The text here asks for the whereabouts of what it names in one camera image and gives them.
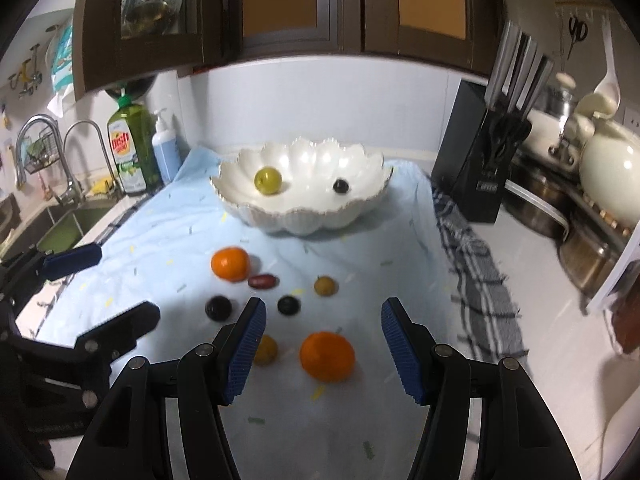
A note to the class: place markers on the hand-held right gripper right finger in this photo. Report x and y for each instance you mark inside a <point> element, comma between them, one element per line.
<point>405,355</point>

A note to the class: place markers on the black knife block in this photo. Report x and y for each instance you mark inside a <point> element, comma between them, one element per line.
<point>465,160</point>

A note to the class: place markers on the light blue cloth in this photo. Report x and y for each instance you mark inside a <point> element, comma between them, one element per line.
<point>370,260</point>

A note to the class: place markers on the steel pot with lid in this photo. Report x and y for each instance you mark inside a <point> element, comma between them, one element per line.
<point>535,200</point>

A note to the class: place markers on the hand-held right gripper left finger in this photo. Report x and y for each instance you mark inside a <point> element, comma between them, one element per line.
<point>245,355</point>

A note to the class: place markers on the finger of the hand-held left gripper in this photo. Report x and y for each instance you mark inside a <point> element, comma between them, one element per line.
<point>125,322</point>
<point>75,260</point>

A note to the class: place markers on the steel kitchen sink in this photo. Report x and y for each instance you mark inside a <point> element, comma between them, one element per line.
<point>65,225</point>

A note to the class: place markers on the dark hanging pan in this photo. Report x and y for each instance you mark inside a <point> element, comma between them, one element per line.
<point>135,87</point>

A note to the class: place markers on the large dark plum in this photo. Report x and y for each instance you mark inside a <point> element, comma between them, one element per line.
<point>218,308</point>

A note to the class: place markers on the white ladle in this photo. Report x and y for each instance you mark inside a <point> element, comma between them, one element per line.
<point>607,90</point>

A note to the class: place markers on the green plum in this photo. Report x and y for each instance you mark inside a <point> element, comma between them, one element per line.
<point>267,180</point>

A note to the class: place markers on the orange mandarin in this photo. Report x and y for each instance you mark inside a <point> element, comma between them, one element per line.
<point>230,263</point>
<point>327,363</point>

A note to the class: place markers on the chrome faucet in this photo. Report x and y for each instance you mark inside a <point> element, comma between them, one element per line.
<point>90,123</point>
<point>37,121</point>

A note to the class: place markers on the red jujube date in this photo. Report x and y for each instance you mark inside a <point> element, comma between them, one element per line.
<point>261,280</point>

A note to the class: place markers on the hanging black scissors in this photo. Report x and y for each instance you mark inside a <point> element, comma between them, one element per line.
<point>577,32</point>

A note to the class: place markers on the small yellow-brown fruit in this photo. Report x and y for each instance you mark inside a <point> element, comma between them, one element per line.
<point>326,286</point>
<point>268,351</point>

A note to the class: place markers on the white teal plastic bag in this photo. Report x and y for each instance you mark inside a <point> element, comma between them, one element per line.
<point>62,65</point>

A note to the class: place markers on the dark wooden wall cabinet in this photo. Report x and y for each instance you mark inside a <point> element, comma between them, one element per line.
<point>350,5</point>

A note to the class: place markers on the low steel pot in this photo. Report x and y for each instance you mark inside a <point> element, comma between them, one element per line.
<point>590,260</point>

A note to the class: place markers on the yellow sponge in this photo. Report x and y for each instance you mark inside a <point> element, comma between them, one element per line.
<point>104,187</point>

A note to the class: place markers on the small dark plum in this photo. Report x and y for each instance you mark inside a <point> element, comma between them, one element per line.
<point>288,305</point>

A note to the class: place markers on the white ceramic kettle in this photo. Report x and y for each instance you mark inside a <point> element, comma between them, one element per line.
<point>612,175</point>

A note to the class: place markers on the blue pump soap bottle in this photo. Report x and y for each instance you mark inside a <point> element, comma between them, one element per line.
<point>166,152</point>

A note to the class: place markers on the tall steel pot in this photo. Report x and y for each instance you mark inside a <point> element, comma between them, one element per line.
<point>555,105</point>

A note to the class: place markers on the white scalloped ceramic bowl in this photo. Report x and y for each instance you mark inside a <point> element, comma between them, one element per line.
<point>310,170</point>

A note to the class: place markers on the grey checked towel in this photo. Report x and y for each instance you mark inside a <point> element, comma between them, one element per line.
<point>480,280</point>

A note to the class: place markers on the green dish soap bottle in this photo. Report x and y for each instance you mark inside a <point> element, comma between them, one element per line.
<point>132,150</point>

